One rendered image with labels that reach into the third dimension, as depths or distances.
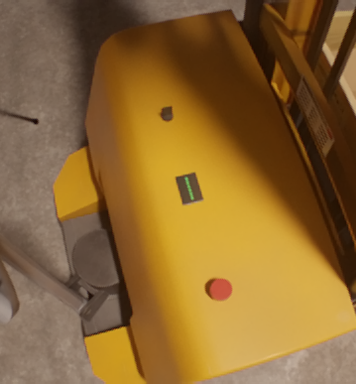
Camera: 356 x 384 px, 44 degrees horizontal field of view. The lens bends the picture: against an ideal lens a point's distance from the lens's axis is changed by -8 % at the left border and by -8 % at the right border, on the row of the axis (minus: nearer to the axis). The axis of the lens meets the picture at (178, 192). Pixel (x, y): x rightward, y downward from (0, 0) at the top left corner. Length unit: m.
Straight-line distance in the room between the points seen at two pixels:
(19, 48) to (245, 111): 1.65
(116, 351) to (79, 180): 0.56
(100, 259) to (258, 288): 0.61
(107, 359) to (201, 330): 0.61
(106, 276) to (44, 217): 0.65
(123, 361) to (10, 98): 1.38
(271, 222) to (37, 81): 1.59
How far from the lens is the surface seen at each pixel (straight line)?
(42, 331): 1.80
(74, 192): 1.51
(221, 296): 0.80
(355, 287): 0.85
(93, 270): 1.32
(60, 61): 2.28
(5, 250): 0.78
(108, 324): 1.45
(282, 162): 0.93
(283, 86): 1.32
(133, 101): 0.99
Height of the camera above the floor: 1.71
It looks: 68 degrees down
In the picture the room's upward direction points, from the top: 3 degrees counter-clockwise
